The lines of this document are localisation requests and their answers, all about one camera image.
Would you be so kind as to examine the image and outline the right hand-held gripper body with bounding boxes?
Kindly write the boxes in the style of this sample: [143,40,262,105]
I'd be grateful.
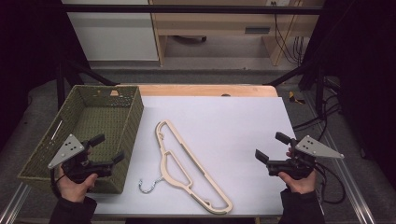
[266,134,345,181]

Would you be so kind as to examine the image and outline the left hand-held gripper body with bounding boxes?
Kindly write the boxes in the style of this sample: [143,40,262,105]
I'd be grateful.
[47,133,115,185]

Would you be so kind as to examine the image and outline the olive green woven basket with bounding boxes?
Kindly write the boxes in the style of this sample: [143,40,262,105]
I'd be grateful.
[17,84,145,194]

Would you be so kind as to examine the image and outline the person's right hand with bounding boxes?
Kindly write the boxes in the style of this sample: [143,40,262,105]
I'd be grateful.
[278,170,318,195]

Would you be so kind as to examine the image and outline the person's left hand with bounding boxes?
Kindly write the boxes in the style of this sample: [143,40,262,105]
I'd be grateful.
[56,167,99,203]

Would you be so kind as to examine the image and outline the white table sheet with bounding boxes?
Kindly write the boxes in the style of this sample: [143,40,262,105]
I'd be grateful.
[87,95,325,217]

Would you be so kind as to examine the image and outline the yellow and black tool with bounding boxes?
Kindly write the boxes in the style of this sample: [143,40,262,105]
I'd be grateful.
[288,91,306,105]

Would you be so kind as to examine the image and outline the wooden table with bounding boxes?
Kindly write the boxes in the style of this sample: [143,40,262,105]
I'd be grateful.
[118,83,279,98]

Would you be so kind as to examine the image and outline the white cabinet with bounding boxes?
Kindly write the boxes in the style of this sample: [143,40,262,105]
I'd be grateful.
[61,0,160,62]

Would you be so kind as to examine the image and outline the black curtain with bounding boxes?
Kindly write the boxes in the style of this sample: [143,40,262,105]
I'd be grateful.
[0,0,92,150]
[303,0,396,188]

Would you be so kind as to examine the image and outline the light wooden desk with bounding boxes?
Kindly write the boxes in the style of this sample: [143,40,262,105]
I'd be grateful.
[148,0,325,67]

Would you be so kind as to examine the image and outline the left hand-held gripper cable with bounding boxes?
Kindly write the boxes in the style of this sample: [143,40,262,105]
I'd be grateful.
[49,167,68,199]

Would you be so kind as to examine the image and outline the hand-held gripper cable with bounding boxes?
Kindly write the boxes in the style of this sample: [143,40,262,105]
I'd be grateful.
[49,167,68,199]
[313,161,347,205]

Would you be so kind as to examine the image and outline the black floor cables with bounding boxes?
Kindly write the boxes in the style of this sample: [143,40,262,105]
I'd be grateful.
[292,76,343,143]

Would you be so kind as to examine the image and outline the right hand-held gripper cable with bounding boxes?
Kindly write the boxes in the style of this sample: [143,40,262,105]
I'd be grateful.
[313,161,347,205]

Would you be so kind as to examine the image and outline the aluminium rail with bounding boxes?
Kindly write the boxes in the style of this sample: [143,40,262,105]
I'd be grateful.
[302,90,377,224]
[0,182,32,224]

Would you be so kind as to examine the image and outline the black frame strut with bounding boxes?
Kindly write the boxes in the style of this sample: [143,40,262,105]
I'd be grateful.
[55,59,118,110]
[264,62,326,117]

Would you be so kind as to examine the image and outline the black hanging cables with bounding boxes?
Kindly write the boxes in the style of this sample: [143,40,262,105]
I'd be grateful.
[271,1,305,65]

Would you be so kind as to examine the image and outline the black horizontal frame bar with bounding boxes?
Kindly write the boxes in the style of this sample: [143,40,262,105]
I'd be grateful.
[60,4,323,15]

